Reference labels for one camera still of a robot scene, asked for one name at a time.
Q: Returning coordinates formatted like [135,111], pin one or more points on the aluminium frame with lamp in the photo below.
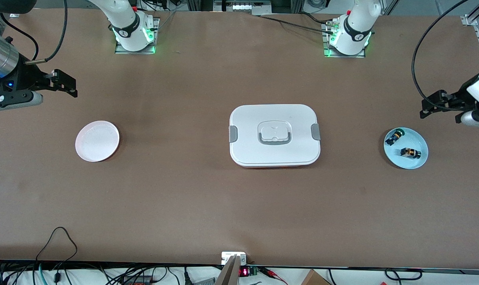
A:
[239,6]

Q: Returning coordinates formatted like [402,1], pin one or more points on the small green circuit board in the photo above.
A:
[253,271]

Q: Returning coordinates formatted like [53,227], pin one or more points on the white lidded storage box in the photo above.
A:
[247,118]

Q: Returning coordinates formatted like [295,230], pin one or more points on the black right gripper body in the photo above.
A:
[25,76]

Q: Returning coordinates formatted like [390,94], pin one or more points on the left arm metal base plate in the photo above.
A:
[358,55]

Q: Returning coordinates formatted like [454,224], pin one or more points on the light blue round plate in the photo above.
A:
[411,136]

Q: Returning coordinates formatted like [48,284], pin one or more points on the red digit display module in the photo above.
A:
[244,272]

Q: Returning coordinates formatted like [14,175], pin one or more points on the brown cardboard piece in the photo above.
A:
[314,279]

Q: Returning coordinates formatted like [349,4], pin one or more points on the orange push button switch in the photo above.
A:
[410,152]

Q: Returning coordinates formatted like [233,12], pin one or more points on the beige flat bar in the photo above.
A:
[227,275]

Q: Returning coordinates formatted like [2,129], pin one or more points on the pink round plate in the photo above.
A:
[97,141]

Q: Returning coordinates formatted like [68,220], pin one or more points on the small white socket box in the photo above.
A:
[225,256]

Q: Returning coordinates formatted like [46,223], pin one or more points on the aluminium rail with bracket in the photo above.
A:
[471,19]

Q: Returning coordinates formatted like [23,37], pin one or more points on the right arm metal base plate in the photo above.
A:
[120,49]

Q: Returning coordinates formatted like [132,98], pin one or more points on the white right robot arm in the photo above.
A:
[124,23]

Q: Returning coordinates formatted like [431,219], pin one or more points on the red clip leads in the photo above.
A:
[269,272]

